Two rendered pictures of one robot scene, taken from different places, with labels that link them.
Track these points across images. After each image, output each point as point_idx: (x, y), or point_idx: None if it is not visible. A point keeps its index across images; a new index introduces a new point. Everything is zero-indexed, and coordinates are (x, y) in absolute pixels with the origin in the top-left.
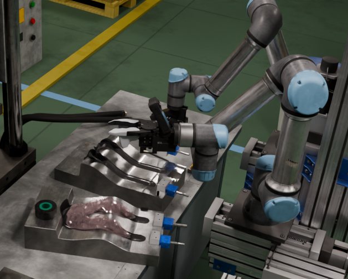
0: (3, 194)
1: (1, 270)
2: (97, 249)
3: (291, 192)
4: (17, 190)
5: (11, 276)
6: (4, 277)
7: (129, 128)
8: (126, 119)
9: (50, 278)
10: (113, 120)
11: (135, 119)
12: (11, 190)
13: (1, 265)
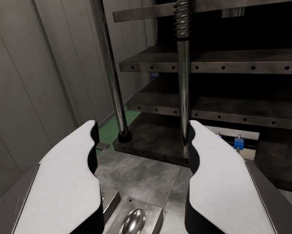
0: (279, 189)
1: (157, 207)
2: None
3: None
4: None
5: (150, 216)
6: (149, 211)
7: (76, 175)
8: (236, 160)
9: None
10: (192, 120)
11: (285, 220)
12: (290, 194)
13: (182, 211)
